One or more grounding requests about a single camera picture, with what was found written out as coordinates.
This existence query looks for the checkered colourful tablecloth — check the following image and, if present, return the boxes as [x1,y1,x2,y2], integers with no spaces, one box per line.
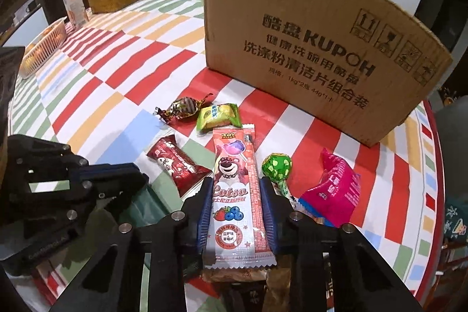
[7,0,445,312]

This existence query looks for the green cake packet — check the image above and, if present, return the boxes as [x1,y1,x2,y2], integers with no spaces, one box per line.
[196,103,242,133]

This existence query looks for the white plastic basket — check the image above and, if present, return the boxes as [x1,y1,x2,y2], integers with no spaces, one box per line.
[18,18,67,79]

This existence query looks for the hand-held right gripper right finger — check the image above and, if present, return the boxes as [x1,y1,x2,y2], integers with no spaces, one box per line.
[259,177,425,312]

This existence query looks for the dark red candy packet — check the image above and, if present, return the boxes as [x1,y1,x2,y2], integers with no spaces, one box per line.
[146,135,213,197]

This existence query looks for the foil-wrapped twisted candy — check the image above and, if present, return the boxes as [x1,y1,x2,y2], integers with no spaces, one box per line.
[154,93,213,123]

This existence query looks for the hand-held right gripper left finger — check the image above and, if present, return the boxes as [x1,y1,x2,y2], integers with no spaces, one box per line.
[49,177,216,312]

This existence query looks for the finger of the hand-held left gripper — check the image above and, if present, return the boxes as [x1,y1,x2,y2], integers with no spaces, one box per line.
[7,134,150,198]
[0,187,145,276]

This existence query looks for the long pink lollipop packet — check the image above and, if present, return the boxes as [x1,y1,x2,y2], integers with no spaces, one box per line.
[203,124,276,270]

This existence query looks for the green lollipop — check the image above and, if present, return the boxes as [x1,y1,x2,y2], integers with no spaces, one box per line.
[261,153,296,205]

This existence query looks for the pink snack packet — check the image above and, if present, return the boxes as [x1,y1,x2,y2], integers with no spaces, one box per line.
[297,147,362,228]

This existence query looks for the brown cardboard box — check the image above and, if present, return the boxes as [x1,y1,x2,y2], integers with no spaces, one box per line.
[203,0,454,148]

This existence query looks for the green knitted cloth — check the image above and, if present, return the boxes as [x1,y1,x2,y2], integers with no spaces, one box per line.
[444,195,468,243]

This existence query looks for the white drink carton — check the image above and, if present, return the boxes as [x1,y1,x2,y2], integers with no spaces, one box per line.
[60,0,88,28]

